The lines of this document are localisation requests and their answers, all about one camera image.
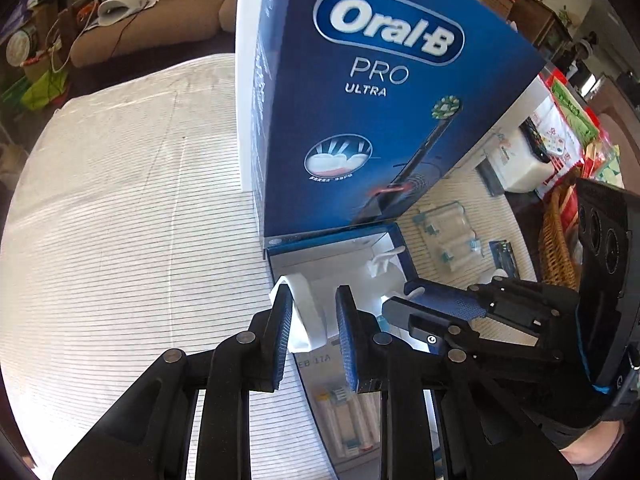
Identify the beige sofa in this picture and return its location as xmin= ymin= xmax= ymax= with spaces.
xmin=67 ymin=0 xmax=241 ymax=68

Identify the black remote control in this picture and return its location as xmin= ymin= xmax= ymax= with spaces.
xmin=520 ymin=117 xmax=553 ymax=163

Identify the white brush head box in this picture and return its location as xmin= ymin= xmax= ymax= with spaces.
xmin=295 ymin=330 xmax=386 ymax=480

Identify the white curved device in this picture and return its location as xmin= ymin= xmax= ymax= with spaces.
xmin=96 ymin=0 xmax=151 ymax=26

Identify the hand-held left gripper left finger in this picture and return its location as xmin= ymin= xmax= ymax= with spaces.
xmin=52 ymin=284 xmax=294 ymax=480

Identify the clear brush head blister pack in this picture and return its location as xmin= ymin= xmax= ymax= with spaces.
xmin=412 ymin=202 xmax=483 ymax=273

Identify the white paper leaflet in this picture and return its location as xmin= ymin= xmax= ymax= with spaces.
xmin=270 ymin=272 xmax=326 ymax=353

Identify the brown wicker basket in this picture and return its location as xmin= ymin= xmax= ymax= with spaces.
xmin=540 ymin=180 xmax=586 ymax=291

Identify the white tissue box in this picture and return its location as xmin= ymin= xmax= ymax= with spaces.
xmin=485 ymin=130 xmax=553 ymax=196

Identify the dark grey flat bar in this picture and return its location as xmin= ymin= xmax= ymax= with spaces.
xmin=475 ymin=160 xmax=506 ymax=198

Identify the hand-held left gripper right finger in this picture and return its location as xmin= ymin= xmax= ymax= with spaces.
xmin=336 ymin=285 xmax=576 ymax=480

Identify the person's right forearm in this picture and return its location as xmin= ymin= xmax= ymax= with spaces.
xmin=560 ymin=420 xmax=628 ymax=468

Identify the blue electric toothbrush box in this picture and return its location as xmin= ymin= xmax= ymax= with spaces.
xmin=235 ymin=0 xmax=548 ymax=356

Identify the dark wooden cabinet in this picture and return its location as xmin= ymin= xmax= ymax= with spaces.
xmin=510 ymin=0 xmax=573 ymax=56

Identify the white striped tablecloth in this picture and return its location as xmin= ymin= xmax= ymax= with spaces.
xmin=0 ymin=52 xmax=538 ymax=480

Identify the blue brush head packet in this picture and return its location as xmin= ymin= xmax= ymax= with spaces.
xmin=487 ymin=241 xmax=521 ymax=281

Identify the red white snack bag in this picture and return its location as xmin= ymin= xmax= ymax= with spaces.
xmin=532 ymin=95 xmax=586 ymax=196

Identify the green snack bag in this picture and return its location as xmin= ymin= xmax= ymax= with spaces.
xmin=550 ymin=77 xmax=601 ymax=146

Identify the green plastic bag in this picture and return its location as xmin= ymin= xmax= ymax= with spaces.
xmin=20 ymin=67 xmax=71 ymax=111

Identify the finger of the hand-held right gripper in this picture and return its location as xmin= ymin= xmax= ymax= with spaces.
xmin=445 ymin=322 xmax=576 ymax=376
xmin=415 ymin=282 xmax=581 ymax=333

